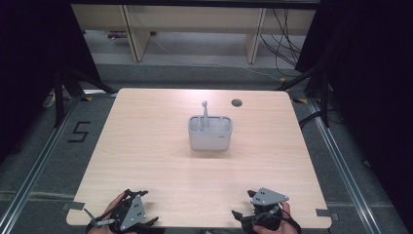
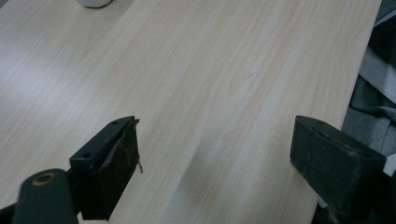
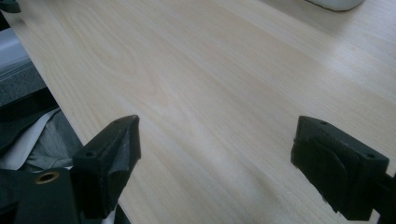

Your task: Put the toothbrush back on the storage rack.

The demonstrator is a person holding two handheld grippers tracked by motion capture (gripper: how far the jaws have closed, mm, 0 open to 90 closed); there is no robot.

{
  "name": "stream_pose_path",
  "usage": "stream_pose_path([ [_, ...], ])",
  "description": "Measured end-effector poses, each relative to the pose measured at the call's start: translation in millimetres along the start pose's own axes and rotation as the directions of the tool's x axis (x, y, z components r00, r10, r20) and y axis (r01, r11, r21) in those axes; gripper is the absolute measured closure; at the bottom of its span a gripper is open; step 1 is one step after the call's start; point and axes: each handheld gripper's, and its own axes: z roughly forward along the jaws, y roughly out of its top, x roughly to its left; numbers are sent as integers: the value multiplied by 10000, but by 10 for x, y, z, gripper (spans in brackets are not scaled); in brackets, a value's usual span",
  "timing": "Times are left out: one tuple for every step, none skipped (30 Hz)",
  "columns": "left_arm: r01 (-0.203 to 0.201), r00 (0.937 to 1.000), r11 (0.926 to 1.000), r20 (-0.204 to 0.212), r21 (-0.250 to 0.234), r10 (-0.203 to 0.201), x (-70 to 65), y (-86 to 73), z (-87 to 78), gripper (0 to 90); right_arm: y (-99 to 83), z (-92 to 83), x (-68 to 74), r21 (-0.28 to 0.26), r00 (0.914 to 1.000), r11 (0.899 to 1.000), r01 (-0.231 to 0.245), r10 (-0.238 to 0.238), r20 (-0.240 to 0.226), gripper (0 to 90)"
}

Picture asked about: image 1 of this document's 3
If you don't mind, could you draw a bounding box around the grey compartment holder box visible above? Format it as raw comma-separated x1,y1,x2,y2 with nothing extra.
187,115,234,152

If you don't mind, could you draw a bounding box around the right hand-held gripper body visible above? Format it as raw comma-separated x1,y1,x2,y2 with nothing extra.
249,187,290,232

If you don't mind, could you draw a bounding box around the white electric toothbrush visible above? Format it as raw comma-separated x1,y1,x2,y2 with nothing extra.
200,99,210,133

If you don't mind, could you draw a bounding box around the thin white floor cable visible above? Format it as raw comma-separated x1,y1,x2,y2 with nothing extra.
149,34,284,83

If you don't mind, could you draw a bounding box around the person's right hand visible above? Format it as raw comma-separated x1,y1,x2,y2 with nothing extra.
252,201,300,234

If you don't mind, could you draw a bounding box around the grey tape piece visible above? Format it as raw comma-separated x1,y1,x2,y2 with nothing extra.
61,201,86,212
315,208,341,222

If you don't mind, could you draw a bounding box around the bundle of black cables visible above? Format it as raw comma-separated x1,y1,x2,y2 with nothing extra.
258,8,308,77

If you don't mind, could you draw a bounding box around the person's left hand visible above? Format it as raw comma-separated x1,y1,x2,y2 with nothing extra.
86,191,129,234

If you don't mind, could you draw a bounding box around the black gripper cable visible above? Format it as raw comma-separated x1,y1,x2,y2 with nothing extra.
280,213,302,234

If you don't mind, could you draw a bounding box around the light wooden desk frame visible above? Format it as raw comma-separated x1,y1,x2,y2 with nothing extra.
70,3,319,64

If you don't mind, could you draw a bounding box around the black metal stand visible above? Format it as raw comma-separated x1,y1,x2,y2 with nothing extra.
275,59,333,129
53,62,119,129

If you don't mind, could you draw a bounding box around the dark curtain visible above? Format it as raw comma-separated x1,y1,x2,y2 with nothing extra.
0,0,102,165
294,0,413,228

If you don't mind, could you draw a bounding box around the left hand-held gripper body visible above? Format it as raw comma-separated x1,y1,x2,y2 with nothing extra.
83,193,148,234

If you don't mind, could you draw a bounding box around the metal floor rail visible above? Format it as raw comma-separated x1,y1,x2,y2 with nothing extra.
306,97,383,234
0,96,83,234

